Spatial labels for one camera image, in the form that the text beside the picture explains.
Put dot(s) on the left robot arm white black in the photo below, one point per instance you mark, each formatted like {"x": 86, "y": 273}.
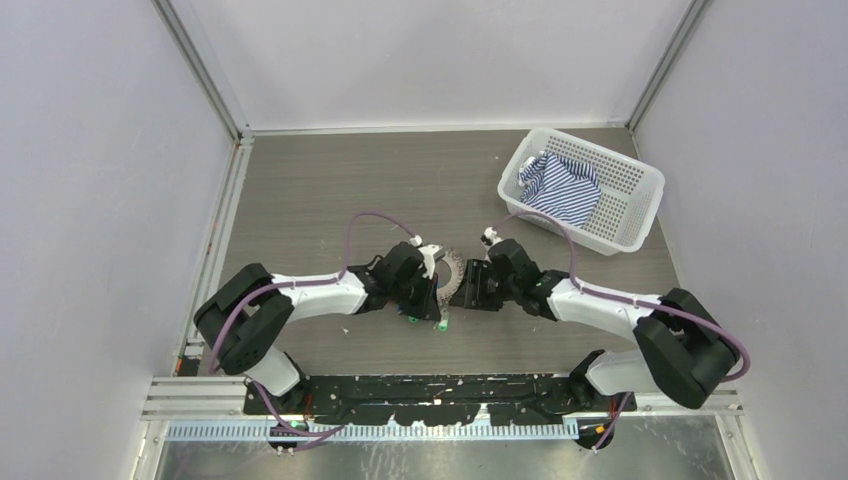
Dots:
{"x": 243, "y": 319}

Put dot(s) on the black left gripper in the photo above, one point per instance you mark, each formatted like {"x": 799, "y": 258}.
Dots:
{"x": 427, "y": 308}

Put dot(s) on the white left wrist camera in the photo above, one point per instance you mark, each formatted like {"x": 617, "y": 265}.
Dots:
{"x": 431, "y": 254}

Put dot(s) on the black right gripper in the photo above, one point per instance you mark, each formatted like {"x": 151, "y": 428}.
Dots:
{"x": 472, "y": 297}

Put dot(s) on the white perforated plastic basket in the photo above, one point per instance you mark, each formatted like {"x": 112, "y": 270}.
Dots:
{"x": 607, "y": 201}

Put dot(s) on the round metal key organizer disc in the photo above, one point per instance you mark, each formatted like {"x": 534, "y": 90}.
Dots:
{"x": 450, "y": 268}

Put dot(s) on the blue white striped cloth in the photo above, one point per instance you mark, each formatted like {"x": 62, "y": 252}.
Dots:
{"x": 560, "y": 187}

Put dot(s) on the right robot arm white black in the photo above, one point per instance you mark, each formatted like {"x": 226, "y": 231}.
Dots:
{"x": 681, "y": 351}

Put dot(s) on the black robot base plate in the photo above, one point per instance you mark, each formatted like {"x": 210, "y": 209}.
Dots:
{"x": 437, "y": 400}

